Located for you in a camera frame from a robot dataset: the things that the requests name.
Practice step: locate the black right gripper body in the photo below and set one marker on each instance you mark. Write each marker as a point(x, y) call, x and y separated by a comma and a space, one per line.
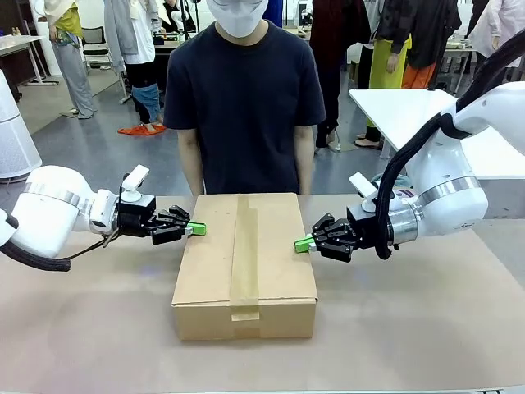
point(363, 230)

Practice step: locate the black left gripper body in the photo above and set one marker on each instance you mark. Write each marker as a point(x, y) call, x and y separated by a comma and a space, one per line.
point(135, 219)

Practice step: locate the brown cardboard box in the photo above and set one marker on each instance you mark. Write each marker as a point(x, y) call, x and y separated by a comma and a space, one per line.
point(205, 267)

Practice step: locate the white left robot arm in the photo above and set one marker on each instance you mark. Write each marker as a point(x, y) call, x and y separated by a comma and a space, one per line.
point(53, 209)

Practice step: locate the person's right forearm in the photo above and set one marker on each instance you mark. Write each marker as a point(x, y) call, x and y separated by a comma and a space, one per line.
point(190, 160)

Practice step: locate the person's left forearm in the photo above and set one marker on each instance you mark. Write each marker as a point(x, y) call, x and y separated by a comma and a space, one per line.
point(304, 160)

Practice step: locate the teal towel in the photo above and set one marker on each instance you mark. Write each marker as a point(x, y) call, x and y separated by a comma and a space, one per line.
point(403, 181)

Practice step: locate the brown tape strip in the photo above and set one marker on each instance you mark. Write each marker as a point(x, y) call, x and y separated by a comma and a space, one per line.
point(245, 262)

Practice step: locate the orange cloth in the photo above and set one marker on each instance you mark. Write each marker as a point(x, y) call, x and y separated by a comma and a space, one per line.
point(139, 130)

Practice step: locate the white side table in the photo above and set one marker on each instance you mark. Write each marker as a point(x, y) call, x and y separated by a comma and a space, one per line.
point(389, 111)

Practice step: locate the person in navy T-shirt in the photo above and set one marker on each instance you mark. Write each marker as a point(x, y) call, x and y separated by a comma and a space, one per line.
point(244, 115)

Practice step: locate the mannequin in yellow top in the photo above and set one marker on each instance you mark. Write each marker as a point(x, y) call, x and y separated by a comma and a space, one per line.
point(74, 70)

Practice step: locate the mannequin with yellow apron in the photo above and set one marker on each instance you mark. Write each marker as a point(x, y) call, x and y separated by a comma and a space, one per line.
point(387, 65)

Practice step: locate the black mesh office chair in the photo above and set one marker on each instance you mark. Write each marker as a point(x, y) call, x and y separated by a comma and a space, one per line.
point(95, 45)

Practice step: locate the mannequin in gray hoodie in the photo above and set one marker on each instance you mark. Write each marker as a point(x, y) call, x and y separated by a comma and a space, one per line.
point(131, 37)

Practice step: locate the mannequin with orange trousers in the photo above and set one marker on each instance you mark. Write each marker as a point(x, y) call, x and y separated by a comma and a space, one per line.
point(430, 37)

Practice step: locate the white face mask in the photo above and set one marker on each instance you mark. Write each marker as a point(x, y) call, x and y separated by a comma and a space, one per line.
point(236, 18)

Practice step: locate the person in blue sweater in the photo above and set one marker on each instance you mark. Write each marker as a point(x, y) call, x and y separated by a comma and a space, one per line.
point(272, 12)

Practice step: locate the person in pale shirt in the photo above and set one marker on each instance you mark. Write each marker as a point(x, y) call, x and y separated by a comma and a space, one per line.
point(500, 28)

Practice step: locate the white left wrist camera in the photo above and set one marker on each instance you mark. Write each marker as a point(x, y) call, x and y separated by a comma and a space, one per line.
point(135, 182)

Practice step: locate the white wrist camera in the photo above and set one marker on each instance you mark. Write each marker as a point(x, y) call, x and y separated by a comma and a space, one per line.
point(365, 189)
point(135, 182)

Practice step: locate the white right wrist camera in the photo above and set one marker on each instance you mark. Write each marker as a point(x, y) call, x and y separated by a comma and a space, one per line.
point(365, 189)

